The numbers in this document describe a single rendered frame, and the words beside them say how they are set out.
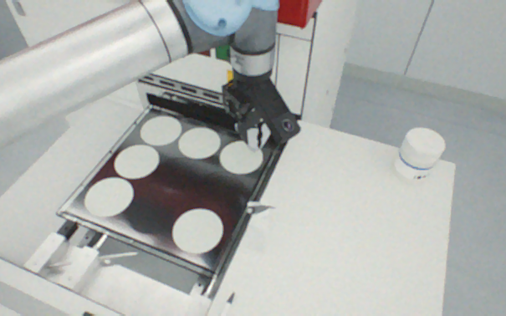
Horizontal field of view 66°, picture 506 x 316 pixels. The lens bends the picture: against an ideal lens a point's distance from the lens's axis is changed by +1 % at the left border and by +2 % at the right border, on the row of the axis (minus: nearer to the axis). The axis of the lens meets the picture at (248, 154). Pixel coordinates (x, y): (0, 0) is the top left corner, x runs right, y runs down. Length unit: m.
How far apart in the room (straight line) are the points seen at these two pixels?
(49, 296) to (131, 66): 0.45
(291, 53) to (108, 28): 0.47
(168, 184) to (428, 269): 0.54
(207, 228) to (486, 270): 1.46
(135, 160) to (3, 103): 0.55
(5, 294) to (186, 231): 0.32
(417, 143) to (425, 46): 1.73
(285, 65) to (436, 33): 1.69
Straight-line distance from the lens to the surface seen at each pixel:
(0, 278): 0.81
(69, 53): 0.42
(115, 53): 0.42
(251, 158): 0.91
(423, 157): 0.79
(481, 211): 2.19
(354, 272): 0.72
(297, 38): 0.79
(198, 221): 0.82
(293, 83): 0.86
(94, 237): 0.92
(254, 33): 0.61
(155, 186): 0.89
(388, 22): 2.44
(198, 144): 0.95
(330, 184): 0.80
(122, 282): 0.81
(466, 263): 2.00
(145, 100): 1.12
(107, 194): 0.90
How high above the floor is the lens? 1.60
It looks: 50 degrees down
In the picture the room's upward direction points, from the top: straight up
